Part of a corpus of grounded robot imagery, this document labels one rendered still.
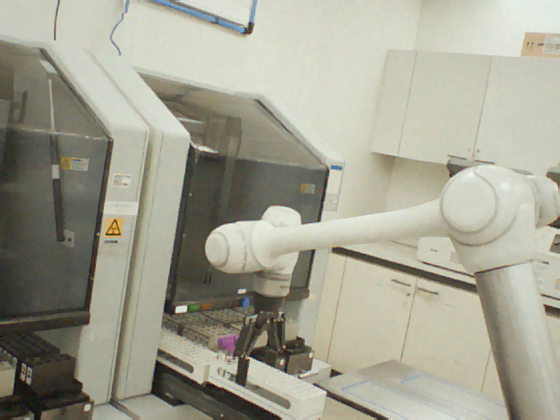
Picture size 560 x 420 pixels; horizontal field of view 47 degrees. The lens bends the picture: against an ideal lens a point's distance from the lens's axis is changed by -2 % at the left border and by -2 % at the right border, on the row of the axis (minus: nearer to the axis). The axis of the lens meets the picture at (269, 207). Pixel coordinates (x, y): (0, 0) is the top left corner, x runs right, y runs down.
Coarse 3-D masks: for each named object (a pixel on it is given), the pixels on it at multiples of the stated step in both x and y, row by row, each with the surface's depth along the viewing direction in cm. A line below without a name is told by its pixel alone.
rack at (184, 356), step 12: (168, 336) 184; (180, 336) 186; (168, 348) 174; (180, 348) 176; (192, 348) 178; (204, 348) 179; (168, 360) 181; (180, 360) 183; (192, 360) 168; (204, 360) 170; (180, 372) 171; (192, 372) 175; (204, 372) 167
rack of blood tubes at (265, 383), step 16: (224, 368) 161; (256, 368) 162; (272, 368) 164; (224, 384) 161; (256, 384) 161; (272, 384) 153; (288, 384) 155; (304, 384) 157; (256, 400) 154; (272, 400) 158; (288, 400) 159; (304, 400) 146; (320, 400) 152; (288, 416) 148; (304, 416) 148; (320, 416) 153
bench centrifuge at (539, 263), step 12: (552, 168) 353; (552, 180) 358; (552, 228) 344; (540, 240) 343; (552, 240) 339; (540, 252) 339; (552, 252) 336; (540, 264) 339; (552, 264) 335; (540, 276) 339; (552, 276) 335; (540, 288) 338; (552, 288) 335
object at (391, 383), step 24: (312, 384) 179; (336, 384) 181; (360, 384) 185; (384, 384) 188; (408, 384) 191; (432, 384) 195; (456, 384) 198; (360, 408) 169; (384, 408) 169; (408, 408) 172; (432, 408) 175; (456, 408) 178; (480, 408) 181; (504, 408) 184
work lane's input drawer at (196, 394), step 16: (160, 368) 175; (160, 384) 173; (176, 384) 169; (192, 384) 167; (208, 384) 167; (192, 400) 165; (208, 400) 162; (224, 400) 160; (240, 400) 163; (224, 416) 158; (240, 416) 155; (256, 416) 153; (272, 416) 157
